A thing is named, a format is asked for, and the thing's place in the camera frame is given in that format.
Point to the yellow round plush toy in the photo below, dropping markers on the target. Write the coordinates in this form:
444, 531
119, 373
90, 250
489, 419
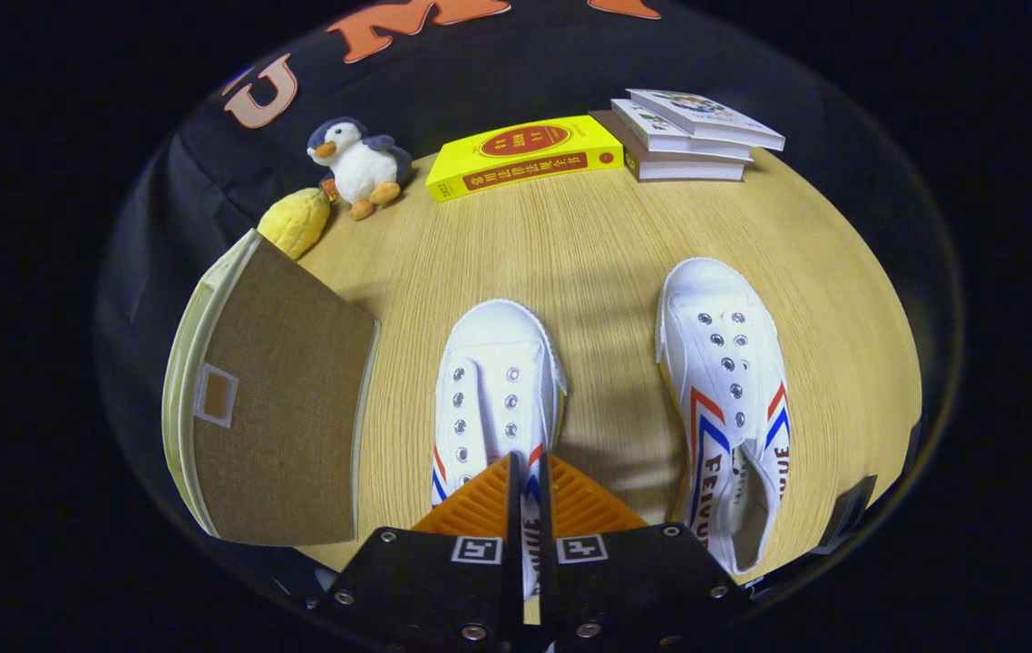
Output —
294, 225

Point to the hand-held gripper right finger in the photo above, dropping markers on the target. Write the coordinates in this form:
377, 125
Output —
634, 589

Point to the brown fabric storage box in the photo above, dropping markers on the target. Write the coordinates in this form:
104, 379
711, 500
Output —
289, 408

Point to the white illustrated book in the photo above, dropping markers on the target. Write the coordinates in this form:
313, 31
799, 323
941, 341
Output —
706, 116

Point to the black backdrop cloth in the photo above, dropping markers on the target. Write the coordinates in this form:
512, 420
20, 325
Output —
480, 73

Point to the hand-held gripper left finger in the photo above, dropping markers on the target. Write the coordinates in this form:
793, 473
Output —
425, 589

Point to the penguin plush toy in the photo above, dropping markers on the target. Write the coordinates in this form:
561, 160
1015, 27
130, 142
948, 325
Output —
362, 168

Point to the yellow book with red circle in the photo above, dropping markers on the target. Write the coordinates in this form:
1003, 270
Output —
525, 150

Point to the brown cover book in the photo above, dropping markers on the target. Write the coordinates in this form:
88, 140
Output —
679, 170

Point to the white canvas shoe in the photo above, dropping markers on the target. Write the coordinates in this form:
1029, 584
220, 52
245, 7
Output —
715, 308
493, 363

